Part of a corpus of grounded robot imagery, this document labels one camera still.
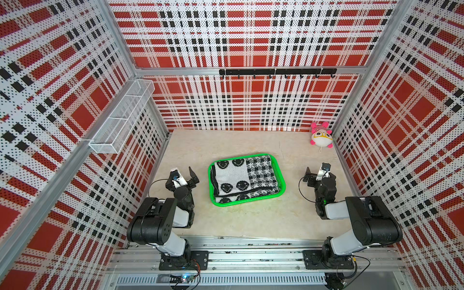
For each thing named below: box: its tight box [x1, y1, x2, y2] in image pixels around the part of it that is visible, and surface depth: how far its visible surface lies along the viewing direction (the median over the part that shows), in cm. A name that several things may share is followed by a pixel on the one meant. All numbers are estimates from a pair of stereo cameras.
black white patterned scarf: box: [210, 154, 280, 203], surface depth 90 cm
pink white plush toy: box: [309, 121, 335, 153], surface depth 113 cm
